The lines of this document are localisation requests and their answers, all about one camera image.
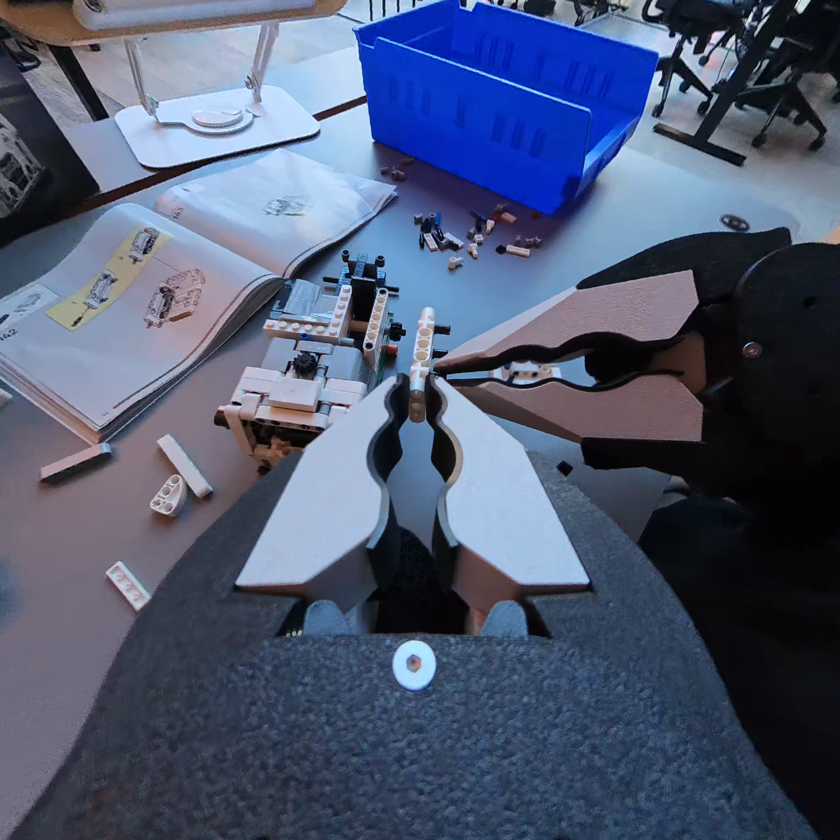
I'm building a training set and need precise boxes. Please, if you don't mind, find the lego instruction booklet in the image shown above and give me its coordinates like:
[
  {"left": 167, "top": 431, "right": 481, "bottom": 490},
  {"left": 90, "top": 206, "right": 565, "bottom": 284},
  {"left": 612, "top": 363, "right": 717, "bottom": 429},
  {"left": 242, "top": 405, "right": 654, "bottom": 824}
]
[{"left": 0, "top": 147, "right": 399, "bottom": 445}]

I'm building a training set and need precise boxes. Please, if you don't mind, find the white green lego truck model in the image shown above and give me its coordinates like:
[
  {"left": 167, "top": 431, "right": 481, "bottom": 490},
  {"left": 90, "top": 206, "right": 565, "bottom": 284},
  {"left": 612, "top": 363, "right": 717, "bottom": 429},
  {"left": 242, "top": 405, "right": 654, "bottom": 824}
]
[{"left": 217, "top": 252, "right": 403, "bottom": 473}]

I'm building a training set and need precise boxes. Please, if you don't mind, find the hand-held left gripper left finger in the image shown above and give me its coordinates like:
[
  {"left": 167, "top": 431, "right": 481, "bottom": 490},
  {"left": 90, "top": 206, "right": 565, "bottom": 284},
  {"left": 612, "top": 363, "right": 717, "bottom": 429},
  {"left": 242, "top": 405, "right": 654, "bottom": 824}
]
[{"left": 234, "top": 374, "right": 409, "bottom": 632}]

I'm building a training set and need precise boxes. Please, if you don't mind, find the white lego beam assembly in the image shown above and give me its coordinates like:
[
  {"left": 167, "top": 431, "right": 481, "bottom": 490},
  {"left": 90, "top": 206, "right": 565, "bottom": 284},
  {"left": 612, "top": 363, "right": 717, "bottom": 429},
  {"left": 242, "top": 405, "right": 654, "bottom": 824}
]
[{"left": 408, "top": 307, "right": 454, "bottom": 422}]

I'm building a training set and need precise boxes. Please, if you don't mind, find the person's black jacket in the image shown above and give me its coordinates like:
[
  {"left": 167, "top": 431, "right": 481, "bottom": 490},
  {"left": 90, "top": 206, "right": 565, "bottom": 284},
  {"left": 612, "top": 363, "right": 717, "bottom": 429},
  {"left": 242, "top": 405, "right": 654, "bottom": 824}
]
[{"left": 640, "top": 486, "right": 840, "bottom": 840}]

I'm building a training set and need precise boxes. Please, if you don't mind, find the pile of small lego pieces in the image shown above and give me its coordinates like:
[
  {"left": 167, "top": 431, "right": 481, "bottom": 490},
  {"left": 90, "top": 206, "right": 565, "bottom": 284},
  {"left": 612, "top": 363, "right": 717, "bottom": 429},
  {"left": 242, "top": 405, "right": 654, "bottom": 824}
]
[{"left": 379, "top": 155, "right": 546, "bottom": 272}]

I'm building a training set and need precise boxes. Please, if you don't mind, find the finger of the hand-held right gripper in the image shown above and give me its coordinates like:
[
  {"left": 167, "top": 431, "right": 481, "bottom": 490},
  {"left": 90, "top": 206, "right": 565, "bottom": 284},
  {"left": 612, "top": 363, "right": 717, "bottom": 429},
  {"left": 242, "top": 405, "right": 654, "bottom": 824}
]
[
  {"left": 434, "top": 367, "right": 708, "bottom": 448},
  {"left": 434, "top": 269, "right": 702, "bottom": 375}
]

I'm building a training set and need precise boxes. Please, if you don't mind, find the white curved lego beam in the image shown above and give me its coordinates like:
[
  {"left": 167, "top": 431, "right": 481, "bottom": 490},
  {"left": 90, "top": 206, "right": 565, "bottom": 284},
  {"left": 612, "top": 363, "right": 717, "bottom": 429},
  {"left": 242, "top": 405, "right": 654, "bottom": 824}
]
[{"left": 149, "top": 474, "right": 189, "bottom": 519}]

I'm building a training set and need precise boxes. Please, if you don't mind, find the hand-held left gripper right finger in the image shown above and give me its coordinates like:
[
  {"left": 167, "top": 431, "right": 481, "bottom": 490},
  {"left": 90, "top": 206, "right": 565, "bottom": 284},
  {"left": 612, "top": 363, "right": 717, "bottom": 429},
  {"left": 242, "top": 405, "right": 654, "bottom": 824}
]
[{"left": 425, "top": 375, "right": 592, "bottom": 632}]

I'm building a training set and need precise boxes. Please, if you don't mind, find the lego set box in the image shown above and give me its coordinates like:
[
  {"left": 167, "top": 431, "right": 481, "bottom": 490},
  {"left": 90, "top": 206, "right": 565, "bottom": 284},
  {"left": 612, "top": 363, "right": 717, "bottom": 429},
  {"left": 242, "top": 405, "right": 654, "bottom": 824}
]
[{"left": 0, "top": 42, "right": 101, "bottom": 249}]

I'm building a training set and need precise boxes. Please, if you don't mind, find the black office chair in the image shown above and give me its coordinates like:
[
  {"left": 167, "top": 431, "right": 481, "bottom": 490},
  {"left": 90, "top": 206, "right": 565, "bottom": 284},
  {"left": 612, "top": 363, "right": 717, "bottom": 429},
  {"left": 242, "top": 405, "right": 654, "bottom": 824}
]
[
  {"left": 735, "top": 0, "right": 829, "bottom": 153},
  {"left": 646, "top": 0, "right": 741, "bottom": 119}
]

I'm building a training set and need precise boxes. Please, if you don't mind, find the blue plastic bin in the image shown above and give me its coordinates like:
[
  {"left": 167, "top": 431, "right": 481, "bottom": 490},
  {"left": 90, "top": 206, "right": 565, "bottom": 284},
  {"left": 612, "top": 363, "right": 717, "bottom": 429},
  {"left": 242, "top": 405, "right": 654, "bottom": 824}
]
[{"left": 353, "top": 0, "right": 660, "bottom": 216}]

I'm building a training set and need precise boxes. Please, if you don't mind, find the black desk leg frame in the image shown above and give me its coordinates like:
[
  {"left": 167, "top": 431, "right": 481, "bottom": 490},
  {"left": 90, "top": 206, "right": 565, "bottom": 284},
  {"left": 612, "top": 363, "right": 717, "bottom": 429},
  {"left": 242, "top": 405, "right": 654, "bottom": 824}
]
[{"left": 653, "top": 0, "right": 805, "bottom": 166}]

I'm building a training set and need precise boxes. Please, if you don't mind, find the white flat lego plate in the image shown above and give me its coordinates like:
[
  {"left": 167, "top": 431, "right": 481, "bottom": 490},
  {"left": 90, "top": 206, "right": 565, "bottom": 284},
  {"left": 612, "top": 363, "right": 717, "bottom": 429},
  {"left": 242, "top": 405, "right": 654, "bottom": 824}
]
[{"left": 105, "top": 560, "right": 153, "bottom": 613}]

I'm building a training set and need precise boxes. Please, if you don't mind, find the white metal stand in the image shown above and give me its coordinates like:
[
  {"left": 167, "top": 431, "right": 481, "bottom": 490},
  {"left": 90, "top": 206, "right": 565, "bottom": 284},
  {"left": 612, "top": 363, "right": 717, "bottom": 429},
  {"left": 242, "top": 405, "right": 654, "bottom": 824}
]
[{"left": 115, "top": 20, "right": 321, "bottom": 170}]

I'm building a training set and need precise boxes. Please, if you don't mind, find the white lego panel subassembly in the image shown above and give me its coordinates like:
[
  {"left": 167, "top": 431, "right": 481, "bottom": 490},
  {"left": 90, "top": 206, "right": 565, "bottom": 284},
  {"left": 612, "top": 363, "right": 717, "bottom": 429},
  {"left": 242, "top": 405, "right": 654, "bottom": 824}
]
[{"left": 489, "top": 360, "right": 563, "bottom": 388}]

